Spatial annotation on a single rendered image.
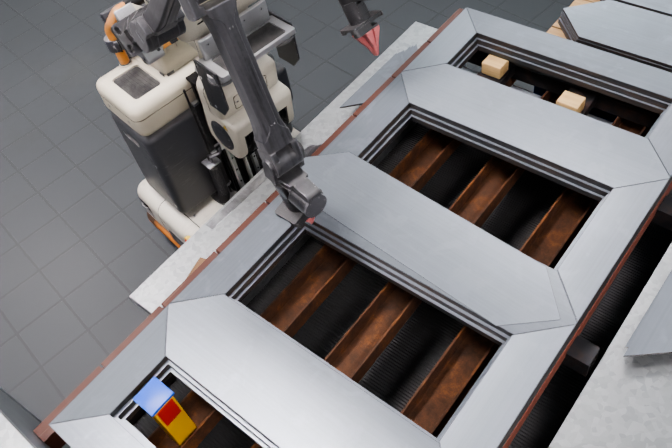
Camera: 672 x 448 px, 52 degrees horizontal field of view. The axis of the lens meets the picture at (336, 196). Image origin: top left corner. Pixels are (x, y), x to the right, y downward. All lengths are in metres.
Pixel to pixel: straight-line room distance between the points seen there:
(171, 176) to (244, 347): 1.00
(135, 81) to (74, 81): 1.59
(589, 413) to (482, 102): 0.81
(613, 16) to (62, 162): 2.40
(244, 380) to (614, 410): 0.73
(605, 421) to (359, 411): 0.48
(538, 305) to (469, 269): 0.16
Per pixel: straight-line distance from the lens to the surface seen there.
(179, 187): 2.40
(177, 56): 2.22
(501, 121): 1.80
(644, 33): 2.12
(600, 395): 1.53
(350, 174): 1.70
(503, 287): 1.49
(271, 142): 1.38
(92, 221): 3.08
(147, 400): 1.47
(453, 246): 1.55
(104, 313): 2.77
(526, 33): 2.07
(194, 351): 1.51
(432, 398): 1.57
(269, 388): 1.43
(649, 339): 1.56
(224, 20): 1.29
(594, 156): 1.74
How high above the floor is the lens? 2.13
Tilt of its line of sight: 49 degrees down
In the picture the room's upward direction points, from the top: 13 degrees counter-clockwise
